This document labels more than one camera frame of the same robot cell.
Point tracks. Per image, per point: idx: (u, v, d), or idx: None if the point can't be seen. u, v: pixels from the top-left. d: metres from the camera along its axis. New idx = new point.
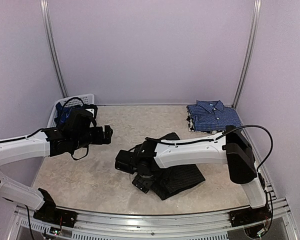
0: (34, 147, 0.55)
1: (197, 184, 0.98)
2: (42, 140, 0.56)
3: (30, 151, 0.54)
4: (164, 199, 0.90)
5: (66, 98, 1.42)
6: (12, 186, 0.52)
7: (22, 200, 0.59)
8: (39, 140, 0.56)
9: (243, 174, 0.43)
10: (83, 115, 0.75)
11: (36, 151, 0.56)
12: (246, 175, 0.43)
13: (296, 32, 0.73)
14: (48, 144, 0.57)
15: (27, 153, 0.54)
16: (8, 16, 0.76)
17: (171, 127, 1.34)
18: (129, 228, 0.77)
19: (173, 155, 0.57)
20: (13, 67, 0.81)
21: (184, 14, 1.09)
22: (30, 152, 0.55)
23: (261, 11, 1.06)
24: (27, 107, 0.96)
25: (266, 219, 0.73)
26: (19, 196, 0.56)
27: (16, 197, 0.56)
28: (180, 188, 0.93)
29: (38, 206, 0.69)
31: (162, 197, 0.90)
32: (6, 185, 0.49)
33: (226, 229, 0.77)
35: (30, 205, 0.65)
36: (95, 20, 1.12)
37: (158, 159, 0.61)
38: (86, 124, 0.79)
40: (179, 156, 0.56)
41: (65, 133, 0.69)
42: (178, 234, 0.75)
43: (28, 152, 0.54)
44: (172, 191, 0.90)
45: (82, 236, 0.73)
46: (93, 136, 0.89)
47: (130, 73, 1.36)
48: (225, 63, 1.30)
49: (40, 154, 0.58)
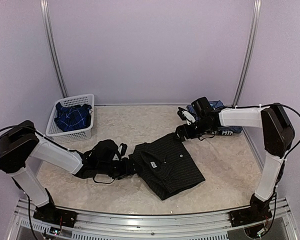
0: (69, 160, 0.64)
1: (197, 183, 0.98)
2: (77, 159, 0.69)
3: (66, 163, 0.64)
4: (164, 199, 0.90)
5: (66, 98, 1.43)
6: (28, 175, 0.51)
7: (29, 193, 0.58)
8: (76, 158, 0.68)
9: (273, 141, 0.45)
10: (110, 148, 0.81)
11: (66, 167, 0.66)
12: (277, 144, 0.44)
13: (296, 32, 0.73)
14: (80, 164, 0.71)
15: (63, 163, 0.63)
16: (8, 17, 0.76)
17: (171, 128, 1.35)
18: (129, 228, 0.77)
19: (230, 115, 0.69)
20: (13, 68, 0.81)
21: (184, 14, 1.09)
22: (63, 164, 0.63)
23: (261, 11, 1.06)
24: (26, 107, 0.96)
25: (265, 218, 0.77)
26: (29, 188, 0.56)
27: (25, 187, 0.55)
28: (180, 187, 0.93)
29: (39, 204, 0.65)
31: (162, 196, 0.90)
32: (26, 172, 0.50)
33: (226, 229, 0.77)
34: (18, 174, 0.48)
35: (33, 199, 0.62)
36: (96, 20, 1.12)
37: (221, 115, 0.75)
38: (111, 155, 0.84)
40: (233, 116, 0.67)
41: (91, 160, 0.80)
42: (178, 234, 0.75)
43: (66, 163, 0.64)
44: (172, 191, 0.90)
45: (82, 236, 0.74)
46: (119, 167, 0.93)
47: (130, 73, 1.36)
48: (225, 64, 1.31)
49: (68, 169, 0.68)
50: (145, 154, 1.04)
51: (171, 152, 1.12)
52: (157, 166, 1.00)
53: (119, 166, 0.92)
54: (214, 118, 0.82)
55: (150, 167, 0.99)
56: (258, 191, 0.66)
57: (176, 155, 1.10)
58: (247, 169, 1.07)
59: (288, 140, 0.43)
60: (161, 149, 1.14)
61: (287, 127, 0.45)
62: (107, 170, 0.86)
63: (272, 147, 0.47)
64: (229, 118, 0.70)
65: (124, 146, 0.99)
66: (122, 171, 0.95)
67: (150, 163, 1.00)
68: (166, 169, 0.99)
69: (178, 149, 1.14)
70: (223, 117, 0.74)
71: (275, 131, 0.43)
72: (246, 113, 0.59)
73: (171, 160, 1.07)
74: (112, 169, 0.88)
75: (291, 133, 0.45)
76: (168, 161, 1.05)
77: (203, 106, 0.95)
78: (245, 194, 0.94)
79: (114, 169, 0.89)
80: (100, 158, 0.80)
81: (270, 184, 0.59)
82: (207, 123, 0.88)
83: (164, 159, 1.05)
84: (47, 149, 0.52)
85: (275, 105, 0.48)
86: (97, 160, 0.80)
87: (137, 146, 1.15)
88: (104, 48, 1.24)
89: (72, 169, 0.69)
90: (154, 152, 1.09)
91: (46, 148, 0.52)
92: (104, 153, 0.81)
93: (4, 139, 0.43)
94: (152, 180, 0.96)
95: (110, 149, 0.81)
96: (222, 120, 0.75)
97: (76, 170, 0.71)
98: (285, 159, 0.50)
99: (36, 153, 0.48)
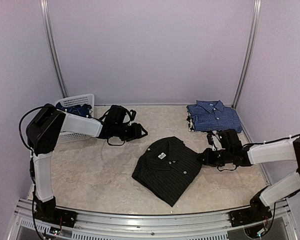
0: (90, 125, 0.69)
1: (166, 201, 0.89)
2: (97, 122, 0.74)
3: (89, 129, 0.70)
4: (133, 177, 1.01)
5: (66, 98, 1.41)
6: (44, 165, 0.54)
7: (38, 185, 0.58)
8: (95, 122, 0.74)
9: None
10: (122, 108, 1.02)
11: (89, 131, 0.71)
12: None
13: (296, 32, 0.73)
14: (100, 127, 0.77)
15: (87, 129, 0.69)
16: (8, 17, 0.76)
17: (171, 127, 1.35)
18: (129, 228, 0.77)
19: (260, 151, 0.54)
20: (13, 68, 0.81)
21: (184, 14, 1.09)
22: (86, 130, 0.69)
23: (261, 11, 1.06)
24: (27, 106, 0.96)
25: (265, 218, 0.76)
26: (40, 180, 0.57)
27: (37, 178, 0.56)
28: (153, 189, 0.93)
29: (44, 199, 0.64)
31: (133, 174, 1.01)
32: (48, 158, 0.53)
33: (226, 229, 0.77)
34: (39, 160, 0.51)
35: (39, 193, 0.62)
36: (96, 20, 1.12)
37: (250, 154, 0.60)
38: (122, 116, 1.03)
40: (260, 153, 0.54)
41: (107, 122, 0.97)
42: (178, 233, 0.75)
43: (89, 128, 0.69)
44: (141, 177, 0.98)
45: (81, 236, 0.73)
46: (128, 132, 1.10)
47: (131, 73, 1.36)
48: (226, 63, 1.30)
49: (92, 133, 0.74)
50: (166, 145, 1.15)
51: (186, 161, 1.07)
52: (157, 161, 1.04)
53: (128, 129, 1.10)
54: (242, 158, 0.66)
55: (154, 157, 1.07)
56: (263, 195, 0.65)
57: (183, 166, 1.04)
58: (247, 169, 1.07)
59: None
60: (179, 153, 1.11)
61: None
62: (118, 132, 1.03)
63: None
64: (261, 156, 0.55)
65: (134, 113, 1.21)
66: (131, 134, 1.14)
67: (159, 153, 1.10)
68: (163, 166, 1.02)
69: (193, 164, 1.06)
70: (252, 155, 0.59)
71: None
72: (274, 148, 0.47)
73: (177, 167, 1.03)
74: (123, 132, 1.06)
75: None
76: (172, 167, 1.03)
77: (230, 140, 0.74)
78: (245, 194, 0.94)
79: (125, 131, 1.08)
80: (115, 119, 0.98)
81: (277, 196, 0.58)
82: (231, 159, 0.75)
83: (174, 161, 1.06)
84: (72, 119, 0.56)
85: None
86: (112, 121, 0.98)
87: (165, 137, 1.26)
88: (104, 48, 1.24)
89: (95, 131, 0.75)
90: (174, 148, 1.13)
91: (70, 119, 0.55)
92: (118, 114, 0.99)
93: (31, 124, 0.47)
94: (141, 163, 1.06)
95: (121, 110, 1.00)
96: (252, 158, 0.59)
97: (98, 132, 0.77)
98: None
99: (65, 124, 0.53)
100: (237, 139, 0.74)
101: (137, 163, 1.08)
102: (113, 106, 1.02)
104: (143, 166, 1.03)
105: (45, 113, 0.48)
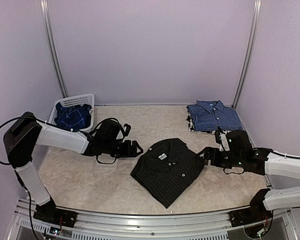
0: (76, 141, 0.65)
1: (160, 201, 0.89)
2: (82, 138, 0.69)
3: (72, 144, 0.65)
4: (131, 175, 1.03)
5: (66, 98, 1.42)
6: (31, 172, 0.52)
7: (31, 191, 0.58)
8: (81, 137, 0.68)
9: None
10: (116, 126, 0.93)
11: (74, 147, 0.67)
12: None
13: (296, 32, 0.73)
14: (86, 143, 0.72)
15: (70, 144, 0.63)
16: (8, 17, 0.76)
17: (171, 127, 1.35)
18: (129, 228, 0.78)
19: (284, 165, 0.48)
20: (13, 69, 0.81)
21: (184, 14, 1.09)
22: (70, 145, 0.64)
23: (262, 11, 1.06)
24: (26, 107, 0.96)
25: (265, 218, 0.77)
26: (31, 186, 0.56)
27: (27, 185, 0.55)
28: (150, 189, 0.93)
29: (41, 202, 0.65)
31: (132, 172, 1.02)
32: (32, 168, 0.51)
33: (226, 229, 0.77)
34: (22, 171, 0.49)
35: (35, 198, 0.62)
36: (96, 20, 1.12)
37: (267, 166, 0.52)
38: (115, 132, 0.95)
40: (280, 167, 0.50)
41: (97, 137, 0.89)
42: (178, 234, 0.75)
43: (72, 144, 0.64)
44: (139, 175, 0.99)
45: (81, 236, 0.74)
46: (121, 149, 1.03)
47: (131, 74, 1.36)
48: (226, 63, 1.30)
49: (77, 149, 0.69)
50: (167, 146, 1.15)
51: (186, 163, 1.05)
52: (157, 162, 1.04)
53: (121, 146, 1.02)
54: (256, 165, 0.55)
55: (155, 159, 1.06)
56: (269, 201, 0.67)
57: (182, 169, 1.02)
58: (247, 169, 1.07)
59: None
60: (180, 155, 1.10)
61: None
62: (109, 149, 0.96)
63: None
64: (280, 170, 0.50)
65: (128, 127, 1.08)
66: (123, 152, 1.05)
67: (160, 153, 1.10)
68: (162, 166, 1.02)
69: (193, 166, 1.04)
70: (268, 166, 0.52)
71: None
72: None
73: (177, 169, 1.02)
74: (115, 148, 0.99)
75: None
76: (172, 168, 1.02)
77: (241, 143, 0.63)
78: (245, 194, 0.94)
79: (117, 148, 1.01)
80: (105, 135, 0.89)
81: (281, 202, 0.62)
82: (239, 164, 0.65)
83: (174, 163, 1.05)
84: (49, 133, 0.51)
85: None
86: (102, 136, 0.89)
87: (166, 139, 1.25)
88: (104, 48, 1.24)
89: (80, 148, 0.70)
90: (175, 149, 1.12)
91: (47, 133, 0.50)
92: (109, 131, 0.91)
93: (8, 133, 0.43)
94: (141, 162, 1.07)
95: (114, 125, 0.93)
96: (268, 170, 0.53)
97: (83, 149, 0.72)
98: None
99: (39, 138, 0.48)
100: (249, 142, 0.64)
101: (137, 162, 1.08)
102: (106, 119, 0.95)
104: (142, 166, 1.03)
105: (22, 123, 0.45)
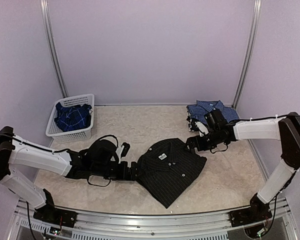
0: (57, 163, 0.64)
1: (160, 201, 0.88)
2: (64, 161, 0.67)
3: (52, 166, 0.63)
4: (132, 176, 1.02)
5: (66, 98, 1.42)
6: (17, 181, 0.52)
7: (24, 196, 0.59)
8: (62, 159, 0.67)
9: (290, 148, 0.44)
10: (106, 149, 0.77)
11: (54, 169, 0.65)
12: (296, 155, 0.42)
13: (296, 31, 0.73)
14: (68, 166, 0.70)
15: (48, 166, 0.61)
16: (8, 18, 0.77)
17: (171, 128, 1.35)
18: (129, 228, 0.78)
19: (245, 127, 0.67)
20: (13, 69, 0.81)
21: (184, 14, 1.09)
22: (49, 166, 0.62)
23: (262, 11, 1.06)
24: (26, 107, 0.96)
25: (265, 218, 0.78)
26: (21, 192, 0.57)
27: (19, 192, 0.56)
28: (151, 189, 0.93)
29: (37, 205, 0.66)
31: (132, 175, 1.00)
32: (14, 179, 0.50)
33: (226, 229, 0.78)
34: (6, 181, 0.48)
35: (30, 203, 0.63)
36: (95, 20, 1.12)
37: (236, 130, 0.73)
38: (107, 155, 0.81)
40: (247, 129, 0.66)
41: (85, 159, 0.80)
42: (178, 233, 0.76)
43: (51, 166, 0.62)
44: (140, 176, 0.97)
45: (81, 236, 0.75)
46: (116, 171, 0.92)
47: (130, 74, 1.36)
48: (226, 63, 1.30)
49: (57, 171, 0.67)
50: (167, 146, 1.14)
51: (186, 163, 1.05)
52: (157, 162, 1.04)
53: (116, 169, 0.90)
54: (228, 132, 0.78)
55: (155, 159, 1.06)
56: (261, 192, 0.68)
57: (182, 169, 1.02)
58: (247, 169, 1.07)
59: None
60: (180, 155, 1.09)
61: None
62: (101, 173, 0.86)
63: (291, 158, 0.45)
64: (245, 132, 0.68)
65: (127, 146, 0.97)
66: (119, 175, 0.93)
67: (160, 153, 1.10)
68: (163, 167, 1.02)
69: (193, 166, 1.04)
70: (237, 130, 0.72)
71: (294, 140, 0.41)
72: (260, 125, 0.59)
73: (177, 169, 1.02)
74: (109, 171, 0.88)
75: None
76: (172, 168, 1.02)
77: (216, 119, 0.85)
78: (245, 194, 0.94)
79: (111, 171, 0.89)
80: (95, 158, 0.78)
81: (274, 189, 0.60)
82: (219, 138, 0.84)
83: (174, 163, 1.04)
84: (25, 154, 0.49)
85: (292, 115, 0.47)
86: (91, 160, 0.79)
87: (166, 139, 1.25)
88: (104, 48, 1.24)
89: (62, 171, 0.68)
90: (175, 149, 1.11)
91: (23, 155, 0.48)
92: (98, 154, 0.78)
93: None
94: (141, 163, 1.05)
95: (105, 149, 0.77)
96: (237, 133, 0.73)
97: (65, 172, 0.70)
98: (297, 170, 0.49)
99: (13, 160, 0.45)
100: (221, 117, 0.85)
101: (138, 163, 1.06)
102: (96, 141, 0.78)
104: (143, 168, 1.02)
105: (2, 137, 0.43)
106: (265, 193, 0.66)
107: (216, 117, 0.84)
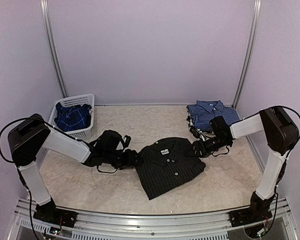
0: (80, 148, 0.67)
1: (146, 193, 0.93)
2: (86, 148, 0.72)
3: (76, 152, 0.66)
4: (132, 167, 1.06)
5: (66, 98, 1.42)
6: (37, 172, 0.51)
7: (32, 189, 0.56)
8: (85, 147, 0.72)
9: (275, 137, 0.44)
10: (115, 136, 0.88)
11: (76, 155, 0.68)
12: (279, 141, 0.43)
13: (297, 31, 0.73)
14: (89, 153, 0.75)
15: (74, 152, 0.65)
16: (9, 18, 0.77)
17: (171, 127, 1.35)
18: (129, 228, 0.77)
19: (239, 125, 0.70)
20: (14, 69, 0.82)
21: (183, 14, 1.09)
22: (74, 152, 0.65)
23: (261, 11, 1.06)
24: (26, 107, 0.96)
25: (265, 218, 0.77)
26: (30, 186, 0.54)
27: (30, 186, 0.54)
28: (148, 189, 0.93)
29: (42, 202, 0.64)
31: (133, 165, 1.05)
32: (34, 167, 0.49)
33: (226, 229, 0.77)
34: (27, 171, 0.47)
35: (36, 198, 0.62)
36: (96, 20, 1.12)
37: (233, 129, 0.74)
38: (115, 143, 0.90)
40: (241, 125, 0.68)
41: (97, 148, 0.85)
42: (178, 233, 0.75)
43: (76, 151, 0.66)
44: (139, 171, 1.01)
45: (82, 236, 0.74)
46: (122, 158, 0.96)
47: (131, 74, 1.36)
48: (226, 63, 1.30)
49: (79, 158, 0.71)
50: (172, 143, 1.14)
51: (185, 163, 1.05)
52: (156, 158, 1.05)
53: (122, 156, 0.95)
54: (226, 133, 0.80)
55: (156, 153, 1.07)
56: (259, 189, 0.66)
57: (179, 168, 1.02)
58: (247, 169, 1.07)
59: (291, 137, 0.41)
60: (181, 154, 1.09)
61: (289, 124, 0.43)
62: (109, 160, 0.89)
63: (275, 145, 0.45)
64: (240, 130, 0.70)
65: (129, 138, 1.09)
66: (124, 162, 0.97)
67: (163, 148, 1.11)
68: (160, 162, 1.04)
69: (191, 166, 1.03)
70: (234, 130, 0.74)
71: (275, 127, 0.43)
72: (251, 121, 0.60)
73: (173, 167, 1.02)
74: (115, 159, 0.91)
75: (295, 131, 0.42)
76: (168, 165, 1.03)
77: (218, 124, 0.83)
78: (245, 194, 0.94)
79: (118, 159, 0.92)
80: (106, 146, 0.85)
81: (270, 184, 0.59)
82: (220, 140, 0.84)
83: (173, 161, 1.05)
84: (57, 138, 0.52)
85: (275, 106, 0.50)
86: (103, 148, 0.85)
87: (169, 137, 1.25)
88: (104, 48, 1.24)
89: (82, 157, 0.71)
90: (178, 149, 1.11)
91: (55, 138, 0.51)
92: (109, 141, 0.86)
93: (13, 132, 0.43)
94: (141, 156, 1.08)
95: (114, 137, 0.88)
96: (233, 132, 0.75)
97: (84, 158, 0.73)
98: (287, 158, 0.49)
99: (46, 143, 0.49)
100: (223, 121, 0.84)
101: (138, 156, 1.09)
102: (105, 131, 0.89)
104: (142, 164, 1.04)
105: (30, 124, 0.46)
106: (264, 189, 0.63)
107: (219, 121, 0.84)
